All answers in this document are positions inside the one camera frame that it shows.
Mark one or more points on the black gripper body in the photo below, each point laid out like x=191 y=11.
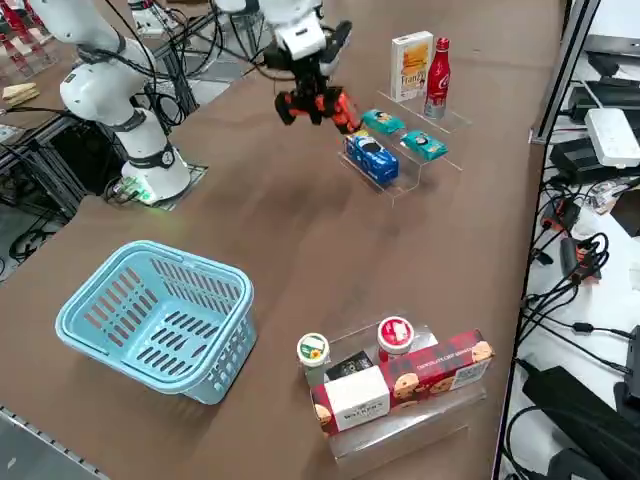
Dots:
x=312 y=75

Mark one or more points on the orange black barcode scanner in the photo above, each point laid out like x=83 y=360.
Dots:
x=345 y=107

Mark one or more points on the blue Oreo cookie box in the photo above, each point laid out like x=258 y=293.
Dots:
x=372 y=157

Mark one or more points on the red Coca-Cola bottle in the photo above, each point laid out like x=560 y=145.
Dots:
x=437 y=75

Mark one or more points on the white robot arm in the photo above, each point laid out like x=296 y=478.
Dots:
x=100 y=85
x=147 y=17

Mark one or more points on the light blue shopping basket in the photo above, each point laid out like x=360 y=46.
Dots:
x=145 y=246

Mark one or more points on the teal cartoon snack packet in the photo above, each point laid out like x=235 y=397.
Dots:
x=382 y=121
x=425 y=145

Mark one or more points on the white wafer cookie box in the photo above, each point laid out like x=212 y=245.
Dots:
x=410 y=65

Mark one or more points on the clear acrylic stepped shelf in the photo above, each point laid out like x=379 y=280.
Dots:
x=400 y=435
x=395 y=192

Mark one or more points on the small black box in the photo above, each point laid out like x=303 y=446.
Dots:
x=350 y=367

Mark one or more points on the red plaid cookie box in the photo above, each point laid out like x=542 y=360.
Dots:
x=435 y=370

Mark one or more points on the white power strip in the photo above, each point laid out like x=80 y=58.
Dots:
x=612 y=135

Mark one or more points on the aluminium profile post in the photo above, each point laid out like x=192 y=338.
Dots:
x=562 y=70

